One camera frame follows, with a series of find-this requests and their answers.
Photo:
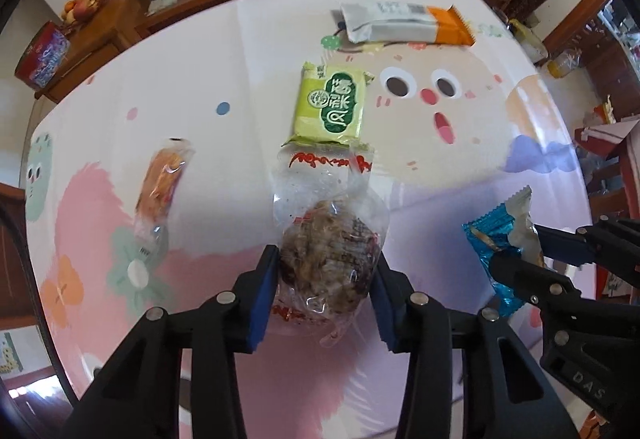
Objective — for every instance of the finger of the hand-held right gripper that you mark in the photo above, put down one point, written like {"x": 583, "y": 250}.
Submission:
{"x": 555, "y": 245}
{"x": 530, "y": 279}

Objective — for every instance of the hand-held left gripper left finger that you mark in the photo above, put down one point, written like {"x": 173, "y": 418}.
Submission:
{"x": 262, "y": 301}

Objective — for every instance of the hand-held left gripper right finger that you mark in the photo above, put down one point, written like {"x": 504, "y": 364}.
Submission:
{"x": 382, "y": 306}

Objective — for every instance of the blue foil snack packet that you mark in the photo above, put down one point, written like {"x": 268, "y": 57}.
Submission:
{"x": 505, "y": 229}

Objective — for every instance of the clear packet with dark nut ball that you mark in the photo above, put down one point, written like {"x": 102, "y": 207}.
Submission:
{"x": 325, "y": 244}

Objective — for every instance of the clear packet with orange snack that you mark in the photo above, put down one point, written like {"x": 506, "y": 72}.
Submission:
{"x": 160, "y": 184}

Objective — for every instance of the clear bottle with yellow liquid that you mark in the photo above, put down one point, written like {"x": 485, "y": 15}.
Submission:
{"x": 562, "y": 65}

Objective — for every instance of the yellowish plastic bottle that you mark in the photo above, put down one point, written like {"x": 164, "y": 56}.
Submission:
{"x": 530, "y": 41}

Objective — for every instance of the green snack packet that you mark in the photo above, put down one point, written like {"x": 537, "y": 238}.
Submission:
{"x": 330, "y": 104}

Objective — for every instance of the cartoon printed tablecloth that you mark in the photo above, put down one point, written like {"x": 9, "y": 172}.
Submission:
{"x": 250, "y": 44}

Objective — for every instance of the white and orange snack packet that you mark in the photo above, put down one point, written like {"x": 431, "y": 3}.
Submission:
{"x": 390, "y": 21}

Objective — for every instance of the pale paper card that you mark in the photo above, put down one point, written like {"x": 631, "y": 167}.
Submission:
{"x": 162, "y": 5}

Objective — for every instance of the red decorated tin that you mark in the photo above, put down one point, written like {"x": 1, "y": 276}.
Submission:
{"x": 42, "y": 56}

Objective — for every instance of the fruit bowl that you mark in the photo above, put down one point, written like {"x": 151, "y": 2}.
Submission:
{"x": 82, "y": 4}

